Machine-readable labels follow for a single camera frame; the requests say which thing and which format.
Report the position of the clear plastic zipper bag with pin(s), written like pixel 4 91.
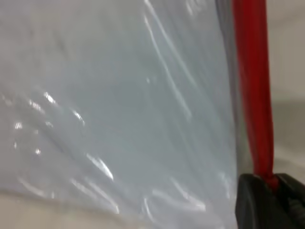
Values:
pixel 119 119

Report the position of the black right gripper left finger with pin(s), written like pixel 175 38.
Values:
pixel 257 205

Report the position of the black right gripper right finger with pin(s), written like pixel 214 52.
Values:
pixel 293 190

